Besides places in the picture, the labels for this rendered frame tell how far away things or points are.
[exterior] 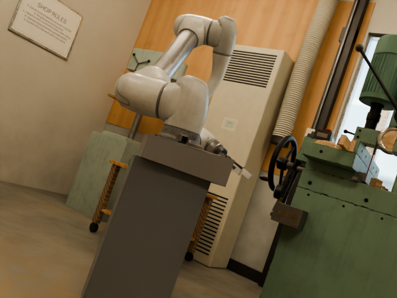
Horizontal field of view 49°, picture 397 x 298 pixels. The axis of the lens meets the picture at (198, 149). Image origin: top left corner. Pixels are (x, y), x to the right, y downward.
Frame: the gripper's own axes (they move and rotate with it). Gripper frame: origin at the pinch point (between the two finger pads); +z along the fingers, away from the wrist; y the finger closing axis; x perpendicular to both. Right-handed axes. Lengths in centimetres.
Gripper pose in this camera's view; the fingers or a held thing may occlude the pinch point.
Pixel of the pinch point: (244, 174)
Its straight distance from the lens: 224.8
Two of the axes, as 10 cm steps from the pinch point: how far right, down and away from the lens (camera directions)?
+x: -6.0, 7.9, 1.2
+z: 6.4, 5.6, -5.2
